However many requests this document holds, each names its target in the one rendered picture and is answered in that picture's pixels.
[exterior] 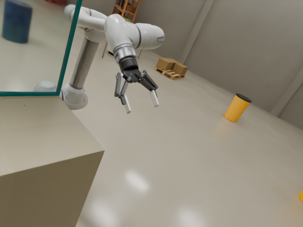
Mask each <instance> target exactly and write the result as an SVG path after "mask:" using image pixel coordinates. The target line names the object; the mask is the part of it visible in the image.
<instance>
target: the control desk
mask: <svg viewBox="0 0 303 227"><path fill-rule="evenodd" d="M104 152H105V149H104V148H103V147H102V146H101V145H100V143H99V142H98V141H97V140H96V139H95V137H94V136H93V135H92V134H91V133H90V132H89V131H88V130H87V128H86V127H85V126H84V125H83V124H82V122H81V121H80V120H79V119H78V118H77V117H76V115H75V114H74V113H73V112H72V111H71V109H70V108H69V107H68V106H67V105H66V104H65V102H64V101H63V100H62V99H61V98H60V96H59V95H55V96H0V227H76V224H77V222H78V219H79V216H80V214H81V211H82V209H83V206H84V203H85V201H86V198H87V195H88V193H89V191H90V188H91V185H92V183H93V180H94V177H95V175H96V172H97V170H98V167H99V165H100V162H101V159H102V157H103V154H104Z"/></svg>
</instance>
